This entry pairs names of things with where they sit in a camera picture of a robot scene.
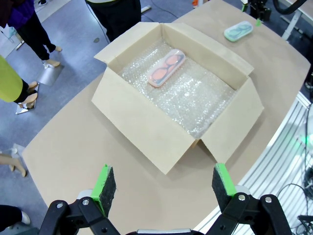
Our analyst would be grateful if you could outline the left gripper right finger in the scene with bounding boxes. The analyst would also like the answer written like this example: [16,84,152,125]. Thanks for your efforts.
[207,163,293,235]

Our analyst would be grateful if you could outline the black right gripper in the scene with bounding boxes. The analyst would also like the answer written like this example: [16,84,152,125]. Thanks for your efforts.
[241,0,272,27]

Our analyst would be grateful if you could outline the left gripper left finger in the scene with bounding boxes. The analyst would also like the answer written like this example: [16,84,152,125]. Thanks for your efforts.
[39,164,123,235]

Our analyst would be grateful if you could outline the dark-framed glasses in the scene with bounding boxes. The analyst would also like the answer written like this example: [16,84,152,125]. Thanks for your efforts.
[228,23,252,39]

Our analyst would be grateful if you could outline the green translucent glasses case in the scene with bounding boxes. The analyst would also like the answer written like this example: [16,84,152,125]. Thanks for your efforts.
[224,21,254,43]

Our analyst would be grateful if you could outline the black-framed glasses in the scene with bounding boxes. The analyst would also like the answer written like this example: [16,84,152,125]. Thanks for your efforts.
[152,54,183,83]

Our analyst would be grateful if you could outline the pink translucent glasses case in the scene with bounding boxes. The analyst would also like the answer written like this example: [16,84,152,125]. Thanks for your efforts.
[147,48,186,88]

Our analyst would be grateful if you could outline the brown cardboard shipping box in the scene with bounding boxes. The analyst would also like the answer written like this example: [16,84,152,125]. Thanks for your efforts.
[91,21,265,176]

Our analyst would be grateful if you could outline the white-legged desk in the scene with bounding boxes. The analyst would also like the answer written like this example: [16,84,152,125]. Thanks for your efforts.
[280,0,313,41]

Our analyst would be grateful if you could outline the clear bubble wrap sheet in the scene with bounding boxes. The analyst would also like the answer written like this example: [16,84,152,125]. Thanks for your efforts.
[119,40,237,140]

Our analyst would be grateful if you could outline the person in black clothes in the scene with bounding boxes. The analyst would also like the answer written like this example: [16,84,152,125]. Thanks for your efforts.
[0,204,31,232]

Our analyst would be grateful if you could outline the person in grey hoodie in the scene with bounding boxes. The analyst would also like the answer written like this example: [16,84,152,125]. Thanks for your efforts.
[85,0,142,43]

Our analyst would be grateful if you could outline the mannequin in yellow-green skirt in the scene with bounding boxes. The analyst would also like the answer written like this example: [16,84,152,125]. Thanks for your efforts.
[0,55,40,110]

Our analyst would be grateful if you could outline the mannequin in dark red garment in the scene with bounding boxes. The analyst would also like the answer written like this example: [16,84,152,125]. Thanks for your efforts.
[0,0,62,68]

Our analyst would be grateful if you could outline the black corrugated cable hose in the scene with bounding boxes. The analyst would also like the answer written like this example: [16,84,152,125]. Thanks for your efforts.
[272,0,308,13]

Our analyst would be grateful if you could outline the white aluminium profile frame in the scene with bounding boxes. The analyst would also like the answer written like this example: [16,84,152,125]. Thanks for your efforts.
[195,92,313,235]

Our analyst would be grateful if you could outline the black floor cable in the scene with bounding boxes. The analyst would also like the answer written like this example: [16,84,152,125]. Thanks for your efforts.
[276,182,313,209]

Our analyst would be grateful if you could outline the black cable bundle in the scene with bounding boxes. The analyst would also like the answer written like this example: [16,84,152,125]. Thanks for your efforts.
[297,214,313,235]

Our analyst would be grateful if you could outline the metal mannequin base plate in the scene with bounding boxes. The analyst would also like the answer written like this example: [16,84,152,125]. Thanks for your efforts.
[15,97,37,115]
[36,64,65,87]

